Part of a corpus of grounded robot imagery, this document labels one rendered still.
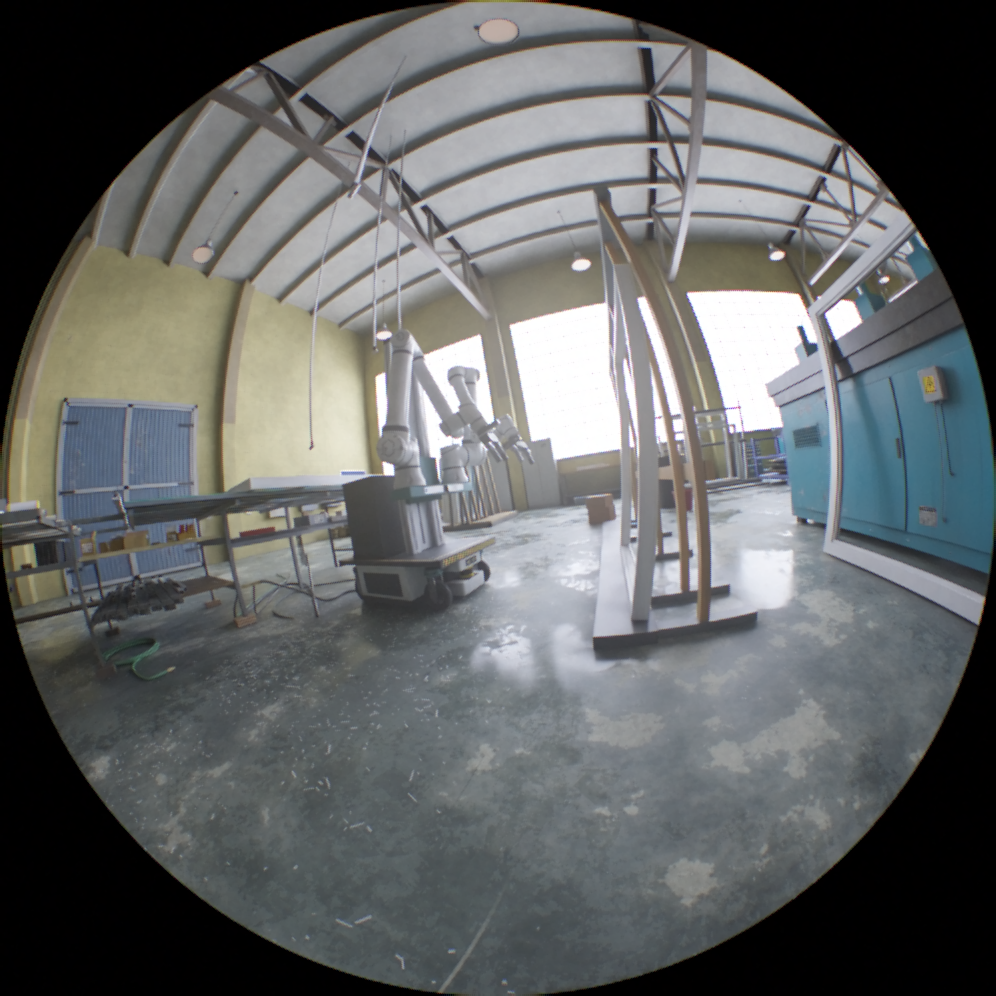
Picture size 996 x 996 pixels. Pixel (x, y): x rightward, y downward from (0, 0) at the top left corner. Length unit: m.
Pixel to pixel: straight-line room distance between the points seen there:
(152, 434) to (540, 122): 11.06
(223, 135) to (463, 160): 5.61
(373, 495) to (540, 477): 7.04
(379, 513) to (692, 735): 1.84
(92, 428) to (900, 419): 10.63
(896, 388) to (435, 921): 2.32
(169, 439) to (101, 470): 2.04
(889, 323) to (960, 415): 0.54
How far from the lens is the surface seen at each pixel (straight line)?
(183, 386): 9.38
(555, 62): 8.18
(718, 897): 0.66
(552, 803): 0.71
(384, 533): 1.93
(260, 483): 2.03
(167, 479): 8.54
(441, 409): 1.67
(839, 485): 2.05
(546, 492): 8.57
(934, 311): 1.83
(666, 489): 4.73
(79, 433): 8.88
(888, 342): 1.98
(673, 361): 1.14
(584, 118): 8.76
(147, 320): 10.14
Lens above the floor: 0.62
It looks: 1 degrees down
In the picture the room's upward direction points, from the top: 9 degrees counter-clockwise
